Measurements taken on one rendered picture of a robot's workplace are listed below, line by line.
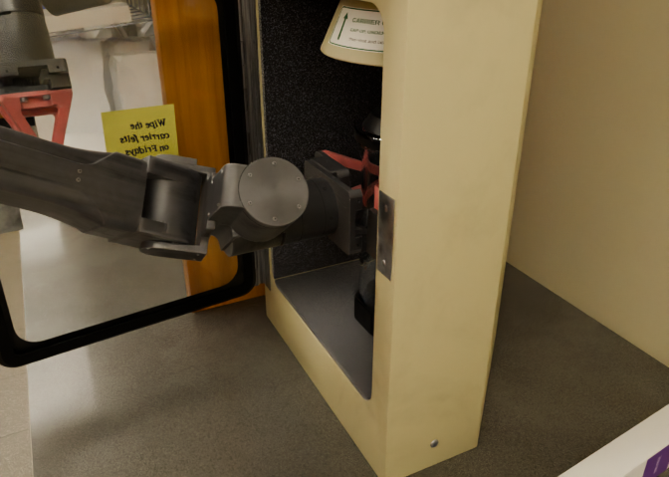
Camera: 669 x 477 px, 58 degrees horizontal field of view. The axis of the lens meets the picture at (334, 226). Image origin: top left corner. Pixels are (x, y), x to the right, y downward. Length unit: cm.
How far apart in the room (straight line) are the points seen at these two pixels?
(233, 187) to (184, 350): 37
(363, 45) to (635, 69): 41
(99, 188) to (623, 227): 65
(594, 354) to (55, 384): 65
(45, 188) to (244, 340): 40
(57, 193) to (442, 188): 29
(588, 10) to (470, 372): 50
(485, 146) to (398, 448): 29
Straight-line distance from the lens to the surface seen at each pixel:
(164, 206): 53
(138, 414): 73
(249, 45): 71
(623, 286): 90
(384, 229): 48
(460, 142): 47
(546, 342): 84
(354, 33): 53
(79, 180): 50
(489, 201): 51
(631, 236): 87
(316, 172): 60
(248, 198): 47
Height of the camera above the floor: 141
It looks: 26 degrees down
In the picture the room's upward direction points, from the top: straight up
